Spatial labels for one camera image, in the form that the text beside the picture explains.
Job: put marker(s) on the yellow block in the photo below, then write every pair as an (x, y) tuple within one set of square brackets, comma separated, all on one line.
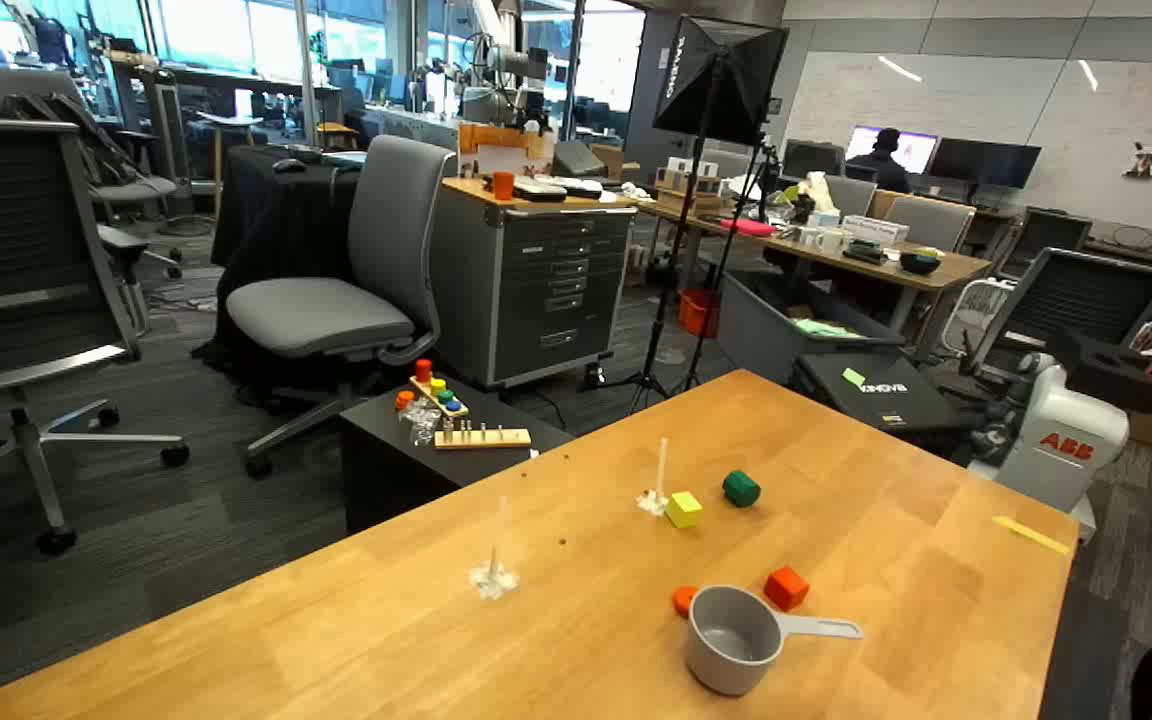
[(684, 510)]

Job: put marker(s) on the green block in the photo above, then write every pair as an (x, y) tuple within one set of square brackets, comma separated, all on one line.
[(740, 490)]

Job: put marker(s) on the red block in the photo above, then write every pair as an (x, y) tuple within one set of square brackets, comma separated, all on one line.
[(786, 590)]

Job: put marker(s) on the gray measuring cup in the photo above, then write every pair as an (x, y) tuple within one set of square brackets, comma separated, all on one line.
[(720, 669)]

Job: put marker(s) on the white ABB robot base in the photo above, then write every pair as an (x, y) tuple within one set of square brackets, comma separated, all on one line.
[(1062, 447)]

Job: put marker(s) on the orange cup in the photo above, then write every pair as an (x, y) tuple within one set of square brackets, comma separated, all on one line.
[(501, 187)]

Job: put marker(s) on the gray drawer cabinet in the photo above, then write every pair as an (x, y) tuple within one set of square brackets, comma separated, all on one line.
[(537, 285)]

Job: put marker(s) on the red bucket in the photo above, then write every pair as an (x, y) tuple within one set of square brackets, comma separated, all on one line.
[(696, 315)]

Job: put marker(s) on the colourful stacking toy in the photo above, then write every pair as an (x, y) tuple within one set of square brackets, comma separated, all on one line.
[(438, 398)]

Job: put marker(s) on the white plastic pin stand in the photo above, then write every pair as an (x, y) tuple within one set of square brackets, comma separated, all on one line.
[(655, 507), (493, 583)]

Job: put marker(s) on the clear bottle orange cap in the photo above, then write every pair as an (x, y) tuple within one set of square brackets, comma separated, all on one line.
[(422, 422)]

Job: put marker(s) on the small black table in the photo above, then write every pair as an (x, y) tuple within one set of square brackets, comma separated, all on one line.
[(391, 465)]

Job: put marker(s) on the gray padded office chair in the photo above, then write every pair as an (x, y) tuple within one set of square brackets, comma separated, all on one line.
[(396, 225)]

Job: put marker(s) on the orange cardboard box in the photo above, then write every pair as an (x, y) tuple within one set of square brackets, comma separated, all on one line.
[(501, 141)]

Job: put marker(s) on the small orange disc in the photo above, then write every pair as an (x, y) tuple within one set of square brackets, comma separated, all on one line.
[(680, 600)]

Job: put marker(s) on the black softbox light stand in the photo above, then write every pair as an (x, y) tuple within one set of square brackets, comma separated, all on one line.
[(731, 94)]

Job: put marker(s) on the wooden office desk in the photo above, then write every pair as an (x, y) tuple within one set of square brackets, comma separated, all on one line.
[(871, 260)]

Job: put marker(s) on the black box green label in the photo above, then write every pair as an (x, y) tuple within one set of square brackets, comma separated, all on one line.
[(899, 400)]

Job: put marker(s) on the person in dark shirt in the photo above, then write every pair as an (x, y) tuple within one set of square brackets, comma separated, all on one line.
[(882, 163)]

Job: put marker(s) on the gray desk chair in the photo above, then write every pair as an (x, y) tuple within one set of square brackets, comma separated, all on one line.
[(934, 223)]

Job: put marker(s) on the lit computer monitor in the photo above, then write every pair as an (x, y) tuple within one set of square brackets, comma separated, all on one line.
[(925, 150)]

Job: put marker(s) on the gray mesh office chair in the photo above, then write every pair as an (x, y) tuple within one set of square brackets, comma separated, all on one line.
[(138, 197)]

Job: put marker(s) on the yellow tape strip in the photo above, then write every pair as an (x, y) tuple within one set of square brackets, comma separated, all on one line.
[(1029, 532)]

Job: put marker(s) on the black mesh office chair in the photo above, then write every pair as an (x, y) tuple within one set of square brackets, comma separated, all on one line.
[(1082, 300), (2, 225)]

